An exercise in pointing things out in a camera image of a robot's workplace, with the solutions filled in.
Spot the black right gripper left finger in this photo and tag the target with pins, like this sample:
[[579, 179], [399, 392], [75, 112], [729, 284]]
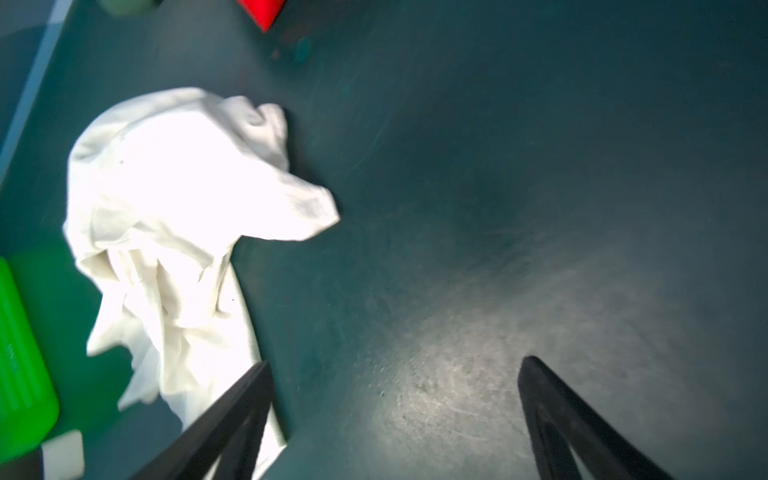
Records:
[[225, 439]]

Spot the folded red t shirt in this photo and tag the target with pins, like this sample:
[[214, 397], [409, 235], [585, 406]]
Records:
[[262, 12]]

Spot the white printed t shirt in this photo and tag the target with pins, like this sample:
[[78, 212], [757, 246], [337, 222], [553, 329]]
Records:
[[160, 188]]

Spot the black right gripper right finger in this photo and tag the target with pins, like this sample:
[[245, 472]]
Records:
[[563, 426]]

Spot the green plastic perforated basket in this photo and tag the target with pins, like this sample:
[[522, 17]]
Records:
[[29, 405]]

